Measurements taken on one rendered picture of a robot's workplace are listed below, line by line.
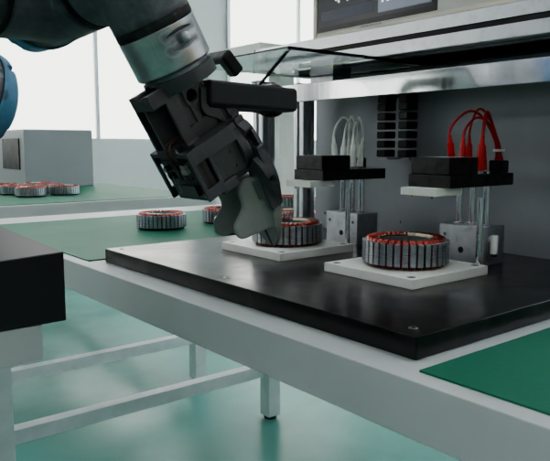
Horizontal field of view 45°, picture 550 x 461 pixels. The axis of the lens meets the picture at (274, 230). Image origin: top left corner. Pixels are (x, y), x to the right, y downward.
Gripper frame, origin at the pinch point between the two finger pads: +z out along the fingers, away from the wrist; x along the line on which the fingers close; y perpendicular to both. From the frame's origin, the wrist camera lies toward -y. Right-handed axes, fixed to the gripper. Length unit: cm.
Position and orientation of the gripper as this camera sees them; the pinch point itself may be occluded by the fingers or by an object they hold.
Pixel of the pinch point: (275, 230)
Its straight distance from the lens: 71.9
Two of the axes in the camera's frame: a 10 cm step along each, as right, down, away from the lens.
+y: -6.8, 5.7, -4.7
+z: 3.9, 8.2, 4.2
